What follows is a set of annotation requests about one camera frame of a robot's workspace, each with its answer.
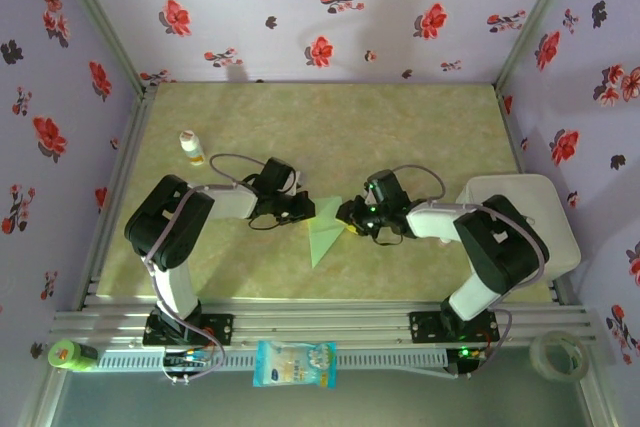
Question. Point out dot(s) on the light green cloth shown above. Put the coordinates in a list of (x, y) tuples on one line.
[(322, 237)]

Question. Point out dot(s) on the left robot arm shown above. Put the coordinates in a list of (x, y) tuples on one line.
[(165, 224)]

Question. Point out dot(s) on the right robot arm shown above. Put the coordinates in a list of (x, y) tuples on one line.
[(500, 247)]

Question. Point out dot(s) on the white square tray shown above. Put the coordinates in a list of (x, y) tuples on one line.
[(555, 217)]

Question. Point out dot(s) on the small white plastic bottle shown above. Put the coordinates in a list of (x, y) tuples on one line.
[(191, 147)]

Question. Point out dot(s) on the blue wet wipes pack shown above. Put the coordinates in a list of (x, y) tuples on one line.
[(295, 364)]

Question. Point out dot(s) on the black adapter with green light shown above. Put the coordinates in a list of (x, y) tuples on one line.
[(460, 354)]

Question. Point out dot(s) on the clear adhesive tape roll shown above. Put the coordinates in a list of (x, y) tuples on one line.
[(540, 362)]

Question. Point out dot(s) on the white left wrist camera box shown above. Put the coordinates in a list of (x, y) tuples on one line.
[(297, 180)]

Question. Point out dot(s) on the aluminium mounting rail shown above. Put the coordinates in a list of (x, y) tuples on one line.
[(320, 319)]

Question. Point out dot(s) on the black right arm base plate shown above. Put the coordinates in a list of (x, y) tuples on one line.
[(425, 327)]

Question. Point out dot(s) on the aluminium side rail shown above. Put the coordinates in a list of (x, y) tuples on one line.
[(517, 147), (127, 157)]

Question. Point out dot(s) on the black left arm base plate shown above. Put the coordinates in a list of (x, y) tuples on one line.
[(220, 329)]

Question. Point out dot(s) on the aluminium frame post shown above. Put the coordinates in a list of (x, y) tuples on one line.
[(101, 22), (533, 22), (42, 397), (595, 402)]

